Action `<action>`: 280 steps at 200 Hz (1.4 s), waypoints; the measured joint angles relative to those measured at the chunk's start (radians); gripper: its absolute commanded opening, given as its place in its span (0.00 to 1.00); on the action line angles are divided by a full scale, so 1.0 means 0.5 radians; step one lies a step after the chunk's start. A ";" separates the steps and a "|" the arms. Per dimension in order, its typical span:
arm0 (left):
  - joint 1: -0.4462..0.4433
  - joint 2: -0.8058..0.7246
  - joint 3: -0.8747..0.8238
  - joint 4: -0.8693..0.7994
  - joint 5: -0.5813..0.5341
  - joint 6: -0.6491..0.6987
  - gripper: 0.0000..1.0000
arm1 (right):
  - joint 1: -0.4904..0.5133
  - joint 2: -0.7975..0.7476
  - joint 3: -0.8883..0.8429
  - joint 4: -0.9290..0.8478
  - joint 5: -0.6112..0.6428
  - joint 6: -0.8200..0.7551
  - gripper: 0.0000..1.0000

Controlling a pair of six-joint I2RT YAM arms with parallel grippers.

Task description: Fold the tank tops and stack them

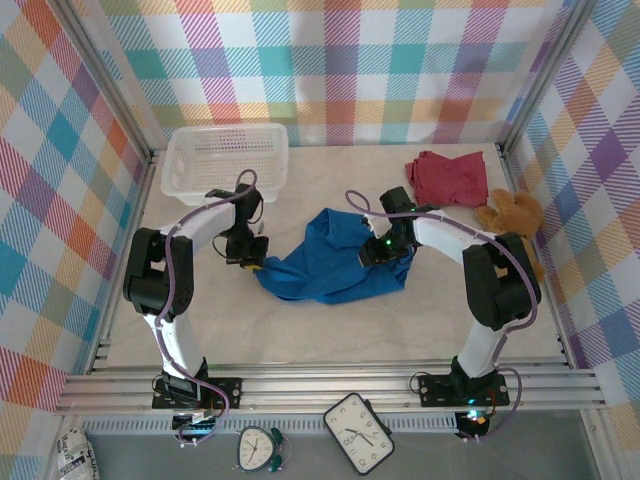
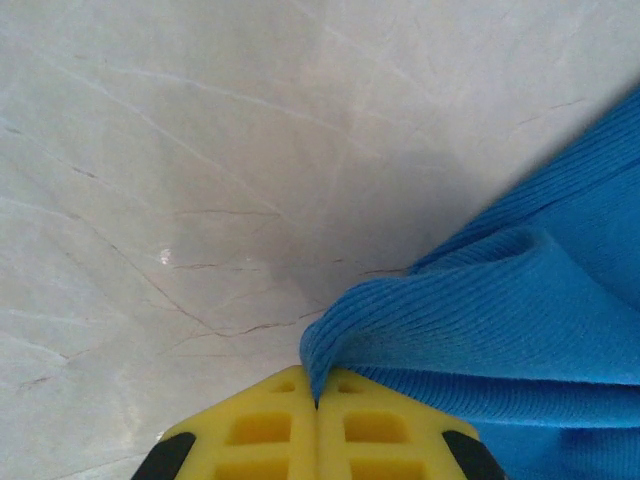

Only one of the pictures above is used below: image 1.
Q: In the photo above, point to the aluminium side rail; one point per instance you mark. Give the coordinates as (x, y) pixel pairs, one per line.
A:
(144, 192)
(511, 172)

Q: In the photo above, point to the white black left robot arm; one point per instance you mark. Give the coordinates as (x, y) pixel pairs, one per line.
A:
(205, 222)

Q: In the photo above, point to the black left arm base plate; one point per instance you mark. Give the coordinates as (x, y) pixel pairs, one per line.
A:
(232, 392)

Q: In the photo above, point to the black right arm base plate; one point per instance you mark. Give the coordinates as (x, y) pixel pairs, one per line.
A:
(432, 390)

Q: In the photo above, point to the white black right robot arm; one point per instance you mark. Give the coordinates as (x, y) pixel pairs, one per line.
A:
(500, 285)

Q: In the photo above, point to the blue tank top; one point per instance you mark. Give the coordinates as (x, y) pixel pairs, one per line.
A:
(330, 280)

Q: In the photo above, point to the newspaper print bag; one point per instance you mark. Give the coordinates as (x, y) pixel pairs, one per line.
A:
(75, 455)

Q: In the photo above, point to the white plastic mesh basket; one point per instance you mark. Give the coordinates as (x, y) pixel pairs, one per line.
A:
(225, 155)

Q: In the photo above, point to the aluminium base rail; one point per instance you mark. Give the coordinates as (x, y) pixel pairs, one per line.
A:
(310, 392)

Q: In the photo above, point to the small green alarm clock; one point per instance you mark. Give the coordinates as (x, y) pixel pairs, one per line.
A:
(252, 447)

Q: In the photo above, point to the black square analogue clock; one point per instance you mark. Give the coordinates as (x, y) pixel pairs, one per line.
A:
(357, 432)

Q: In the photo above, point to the brown teddy bear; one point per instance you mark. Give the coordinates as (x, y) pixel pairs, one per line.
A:
(515, 212)

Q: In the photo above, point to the aluminium frame post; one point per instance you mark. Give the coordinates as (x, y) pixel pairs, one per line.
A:
(546, 75)
(115, 85)

